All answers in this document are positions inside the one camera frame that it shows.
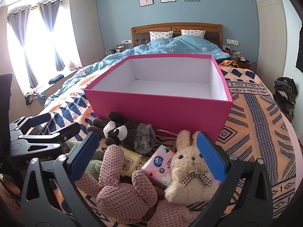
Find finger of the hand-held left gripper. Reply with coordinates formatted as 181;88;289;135
9;112;52;136
19;122;81;147

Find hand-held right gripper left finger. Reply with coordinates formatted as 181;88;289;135
20;131;105;227

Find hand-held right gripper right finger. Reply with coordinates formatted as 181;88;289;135
189;131;274;227

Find green plush toy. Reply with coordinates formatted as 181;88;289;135
65;139;105;180

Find cream bunny plush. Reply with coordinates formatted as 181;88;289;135
164;130;222;205

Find pink twisted cord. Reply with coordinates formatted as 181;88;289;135
155;129;178;140

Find brown tissue packet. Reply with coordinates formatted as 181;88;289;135
119;145;149;178

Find pink floral tissue packet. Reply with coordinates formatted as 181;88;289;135
141;145;177;190

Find pink knitted bunny plush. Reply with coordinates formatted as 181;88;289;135
76;144;199;225

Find grey furry plush toy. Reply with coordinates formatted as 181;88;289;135
87;112;157;155

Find pink cardboard box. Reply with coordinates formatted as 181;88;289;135
84;54;233;142

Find crumpled clothes heap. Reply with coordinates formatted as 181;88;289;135
24;86;48;106

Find dark folded cloth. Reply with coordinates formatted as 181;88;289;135
48;74;65;85

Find orange patterned blanket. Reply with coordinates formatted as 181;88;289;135
31;66;296;227

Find blue-grey curtain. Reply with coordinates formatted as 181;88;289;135
7;5;38;88
38;1;66;72

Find pile of dark clothes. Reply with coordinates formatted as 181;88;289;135
273;77;298;115

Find wooden nightstand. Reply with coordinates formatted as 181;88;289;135
233;59;251;69

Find dark cups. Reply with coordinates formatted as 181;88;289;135
109;44;123;55

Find blue duvet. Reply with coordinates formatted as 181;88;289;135
45;35;230;108

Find white dotted pillow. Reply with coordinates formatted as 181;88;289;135
149;31;174;40
181;29;205;39

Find wooden headboard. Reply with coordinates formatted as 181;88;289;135
131;23;223;50

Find black hanging cloth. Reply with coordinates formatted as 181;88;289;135
296;26;303;72

